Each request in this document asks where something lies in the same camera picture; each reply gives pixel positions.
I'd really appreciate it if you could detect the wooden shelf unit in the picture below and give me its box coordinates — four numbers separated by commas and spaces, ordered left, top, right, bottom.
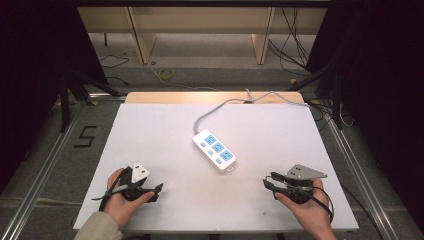
77, 6, 328, 66

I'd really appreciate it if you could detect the person's right hand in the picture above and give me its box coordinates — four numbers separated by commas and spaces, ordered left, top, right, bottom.
274, 178, 338, 240

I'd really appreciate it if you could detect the person's left hand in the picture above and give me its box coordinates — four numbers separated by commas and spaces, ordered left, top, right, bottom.
103, 167, 156, 229

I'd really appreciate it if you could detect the black metal stand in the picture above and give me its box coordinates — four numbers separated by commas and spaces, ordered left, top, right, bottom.
286, 61, 344, 130
59, 68, 123, 134

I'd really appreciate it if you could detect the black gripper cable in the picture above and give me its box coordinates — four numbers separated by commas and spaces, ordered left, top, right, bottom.
308, 186, 335, 224

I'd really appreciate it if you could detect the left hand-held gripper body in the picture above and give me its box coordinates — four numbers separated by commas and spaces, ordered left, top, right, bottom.
118, 161, 151, 202

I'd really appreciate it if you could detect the grey power strip cable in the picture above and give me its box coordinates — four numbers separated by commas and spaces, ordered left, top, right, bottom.
193, 89, 309, 134

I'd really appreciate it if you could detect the white power strip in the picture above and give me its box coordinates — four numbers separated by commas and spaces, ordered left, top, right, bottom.
191, 128, 238, 174

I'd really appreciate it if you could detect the thin black floor cable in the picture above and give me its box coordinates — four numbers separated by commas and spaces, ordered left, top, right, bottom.
98, 53, 130, 86

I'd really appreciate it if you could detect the aluminium floor rail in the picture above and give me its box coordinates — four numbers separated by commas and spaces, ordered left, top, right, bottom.
324, 114, 399, 240
0, 99, 88, 240

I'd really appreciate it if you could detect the bundle of black cables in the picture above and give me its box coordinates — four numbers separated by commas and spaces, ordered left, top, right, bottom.
267, 7, 313, 73

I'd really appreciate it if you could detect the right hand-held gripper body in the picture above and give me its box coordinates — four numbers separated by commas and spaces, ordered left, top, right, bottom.
279, 163, 328, 205

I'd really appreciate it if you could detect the white floor cable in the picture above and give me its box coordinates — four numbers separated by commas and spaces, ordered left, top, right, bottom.
148, 61, 221, 93

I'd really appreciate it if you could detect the black gripper strap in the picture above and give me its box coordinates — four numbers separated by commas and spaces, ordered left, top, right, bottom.
91, 168, 131, 212

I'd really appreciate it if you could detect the yellow tape roll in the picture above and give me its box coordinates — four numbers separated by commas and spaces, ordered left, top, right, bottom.
157, 68, 175, 81

